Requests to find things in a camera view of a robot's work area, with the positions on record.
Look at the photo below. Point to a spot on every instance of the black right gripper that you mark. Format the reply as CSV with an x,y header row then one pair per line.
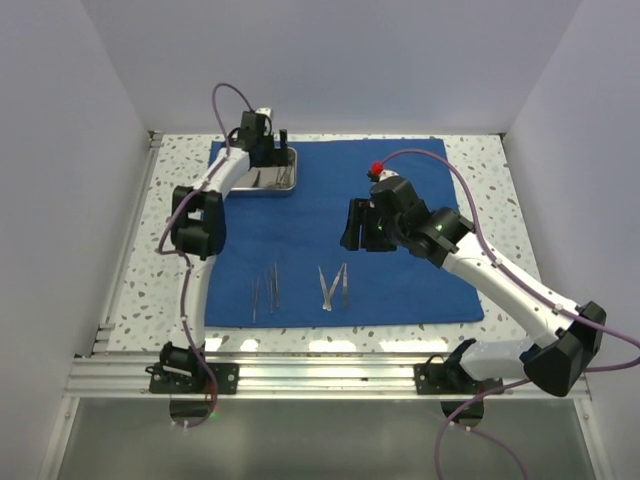
x,y
362,211

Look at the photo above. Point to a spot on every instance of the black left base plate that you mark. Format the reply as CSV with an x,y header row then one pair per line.
x,y
227,376

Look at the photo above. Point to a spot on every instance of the steel scalpel handle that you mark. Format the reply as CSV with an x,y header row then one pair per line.
x,y
335,282
325,291
345,298

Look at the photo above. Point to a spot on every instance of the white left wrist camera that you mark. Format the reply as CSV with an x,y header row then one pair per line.
x,y
266,111

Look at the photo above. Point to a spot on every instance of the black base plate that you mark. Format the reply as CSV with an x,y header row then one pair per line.
x,y
227,376
437,376

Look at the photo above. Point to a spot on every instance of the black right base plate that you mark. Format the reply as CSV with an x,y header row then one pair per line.
x,y
437,376

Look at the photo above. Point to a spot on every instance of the aluminium front rail frame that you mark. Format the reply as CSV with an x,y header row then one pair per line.
x,y
374,376

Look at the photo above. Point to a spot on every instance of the blue surgical drape cloth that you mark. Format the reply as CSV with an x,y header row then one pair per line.
x,y
292,261

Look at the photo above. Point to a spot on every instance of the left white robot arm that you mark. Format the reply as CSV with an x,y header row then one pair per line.
x,y
196,232

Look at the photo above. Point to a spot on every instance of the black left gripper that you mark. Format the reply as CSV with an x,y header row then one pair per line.
x,y
277,157

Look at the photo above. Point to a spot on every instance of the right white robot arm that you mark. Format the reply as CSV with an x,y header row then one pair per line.
x,y
562,336

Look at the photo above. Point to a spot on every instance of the stainless steel instrument tray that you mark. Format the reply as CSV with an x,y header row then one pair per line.
x,y
248,184

